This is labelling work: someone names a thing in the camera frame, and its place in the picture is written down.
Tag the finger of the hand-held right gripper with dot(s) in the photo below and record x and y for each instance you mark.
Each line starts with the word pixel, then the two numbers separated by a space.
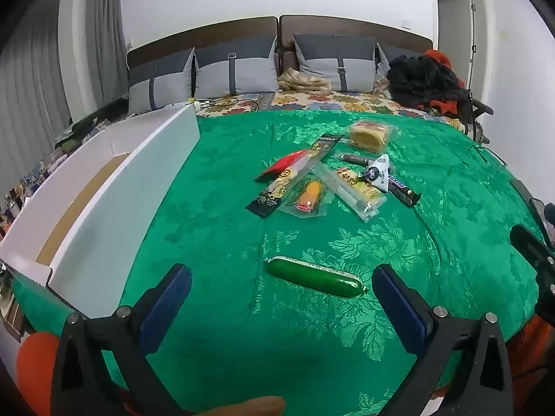
pixel 533 247
pixel 546 294

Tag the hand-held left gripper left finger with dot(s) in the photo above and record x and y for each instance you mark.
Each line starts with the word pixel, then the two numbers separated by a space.
pixel 167 299

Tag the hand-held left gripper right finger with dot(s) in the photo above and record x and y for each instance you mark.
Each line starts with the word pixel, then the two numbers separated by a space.
pixel 399 307

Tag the green sausage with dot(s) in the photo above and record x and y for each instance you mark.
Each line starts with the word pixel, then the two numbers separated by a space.
pixel 312 275

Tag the white cardboard box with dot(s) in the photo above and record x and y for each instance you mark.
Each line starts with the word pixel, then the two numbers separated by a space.
pixel 108 225

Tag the dark chocolate bar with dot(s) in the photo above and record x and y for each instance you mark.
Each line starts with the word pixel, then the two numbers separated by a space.
pixel 401 190

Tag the clear yellow long snack packet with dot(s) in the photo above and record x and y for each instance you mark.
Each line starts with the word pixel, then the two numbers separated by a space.
pixel 360 190

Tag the white triangular snack packet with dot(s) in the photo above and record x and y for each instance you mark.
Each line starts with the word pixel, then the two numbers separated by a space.
pixel 377 173

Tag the corn sausage packet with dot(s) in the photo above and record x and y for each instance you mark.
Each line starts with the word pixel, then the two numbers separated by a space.
pixel 308 195

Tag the long black green snack packet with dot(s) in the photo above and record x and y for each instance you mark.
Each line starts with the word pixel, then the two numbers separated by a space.
pixel 277 190

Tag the bread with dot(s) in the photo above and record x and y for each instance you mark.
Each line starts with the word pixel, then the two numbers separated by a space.
pixel 368 136

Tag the red snack packet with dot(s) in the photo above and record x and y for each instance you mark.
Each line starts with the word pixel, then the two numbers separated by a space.
pixel 286 164

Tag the green floral blanket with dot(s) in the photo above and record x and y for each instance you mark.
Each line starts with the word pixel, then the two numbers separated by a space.
pixel 217 225

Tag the orange round object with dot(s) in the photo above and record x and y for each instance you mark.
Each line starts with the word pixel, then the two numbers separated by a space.
pixel 37 368

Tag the dark bedside object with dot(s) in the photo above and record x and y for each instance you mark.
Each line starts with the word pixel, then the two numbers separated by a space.
pixel 86 128

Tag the white power strip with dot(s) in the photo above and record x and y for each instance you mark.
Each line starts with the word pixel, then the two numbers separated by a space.
pixel 196 105

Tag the black clothing pile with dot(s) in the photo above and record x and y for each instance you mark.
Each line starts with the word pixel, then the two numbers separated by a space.
pixel 420 78

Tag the orange cloth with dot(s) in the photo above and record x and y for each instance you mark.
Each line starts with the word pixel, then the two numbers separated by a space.
pixel 438 57

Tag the clear plastic bag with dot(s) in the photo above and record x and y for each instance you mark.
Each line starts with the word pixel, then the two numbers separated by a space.
pixel 382 87

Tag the white door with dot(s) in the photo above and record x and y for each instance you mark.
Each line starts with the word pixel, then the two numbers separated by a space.
pixel 459 30

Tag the beige folded blanket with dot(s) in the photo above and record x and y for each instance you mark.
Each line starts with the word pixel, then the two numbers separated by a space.
pixel 303 82

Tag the grey curtain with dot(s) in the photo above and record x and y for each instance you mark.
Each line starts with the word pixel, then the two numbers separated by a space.
pixel 39 73

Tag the brown padded headboard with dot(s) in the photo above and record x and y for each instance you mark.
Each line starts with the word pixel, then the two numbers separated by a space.
pixel 208 30

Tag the black metal frame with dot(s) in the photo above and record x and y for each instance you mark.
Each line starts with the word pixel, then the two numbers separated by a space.
pixel 475 110

